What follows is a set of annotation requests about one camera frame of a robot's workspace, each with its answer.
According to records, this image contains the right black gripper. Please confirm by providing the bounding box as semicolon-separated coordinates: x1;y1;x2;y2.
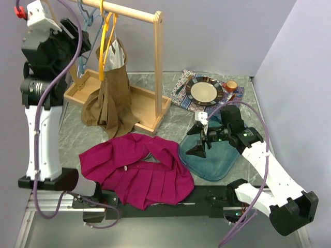
186;123;231;158

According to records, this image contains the yellow plastic hanger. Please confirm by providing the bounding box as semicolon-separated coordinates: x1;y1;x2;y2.
99;0;120;82

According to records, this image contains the teal plastic hanger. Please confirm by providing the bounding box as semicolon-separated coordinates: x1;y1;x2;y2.
77;1;95;78

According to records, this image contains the magenta garment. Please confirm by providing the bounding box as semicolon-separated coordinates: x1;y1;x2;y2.
79;133;194;210

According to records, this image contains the tan skirt with white lining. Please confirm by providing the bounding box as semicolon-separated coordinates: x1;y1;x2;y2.
81;39;140;139

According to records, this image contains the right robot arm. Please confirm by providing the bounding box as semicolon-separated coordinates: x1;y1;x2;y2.
186;105;319;236

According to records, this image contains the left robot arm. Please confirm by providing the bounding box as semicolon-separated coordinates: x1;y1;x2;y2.
18;18;103;208

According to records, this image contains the teal plastic basket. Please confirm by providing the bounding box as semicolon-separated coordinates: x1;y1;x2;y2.
177;118;246;182

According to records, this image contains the patterned placemat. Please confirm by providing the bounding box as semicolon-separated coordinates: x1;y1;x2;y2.
171;70;244;113

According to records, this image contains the brown rimmed ceramic plate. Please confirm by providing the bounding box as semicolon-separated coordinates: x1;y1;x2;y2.
185;76;224;106

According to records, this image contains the wooden clothes rack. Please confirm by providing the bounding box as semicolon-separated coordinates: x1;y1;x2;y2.
64;1;171;138

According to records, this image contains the orange ceramic cup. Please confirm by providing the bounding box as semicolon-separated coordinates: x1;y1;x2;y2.
223;80;237;93

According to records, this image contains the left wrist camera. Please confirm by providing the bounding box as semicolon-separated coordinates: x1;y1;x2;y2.
13;0;62;32

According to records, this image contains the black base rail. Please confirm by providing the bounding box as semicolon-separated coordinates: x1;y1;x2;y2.
72;185;248;224

